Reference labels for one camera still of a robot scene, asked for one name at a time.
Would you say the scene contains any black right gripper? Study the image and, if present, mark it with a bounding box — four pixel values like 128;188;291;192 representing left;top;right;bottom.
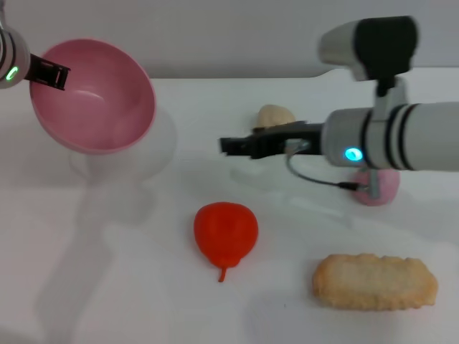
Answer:
217;119;326;161

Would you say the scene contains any pink plastic bowl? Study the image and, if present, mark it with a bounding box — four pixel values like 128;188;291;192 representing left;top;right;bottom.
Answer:
29;38;158;156

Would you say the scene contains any orange toy fruit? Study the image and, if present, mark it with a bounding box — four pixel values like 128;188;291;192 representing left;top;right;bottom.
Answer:
193;201;260;284

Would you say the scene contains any beige toy bun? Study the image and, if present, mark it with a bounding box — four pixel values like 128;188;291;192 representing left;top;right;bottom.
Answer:
252;103;298;129

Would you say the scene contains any pink toy peach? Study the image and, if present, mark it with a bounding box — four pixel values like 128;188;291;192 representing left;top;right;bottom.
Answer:
350;168;400;206

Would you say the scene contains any golden fried bread toy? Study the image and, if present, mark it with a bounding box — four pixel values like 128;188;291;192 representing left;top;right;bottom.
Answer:
311;252;439;312

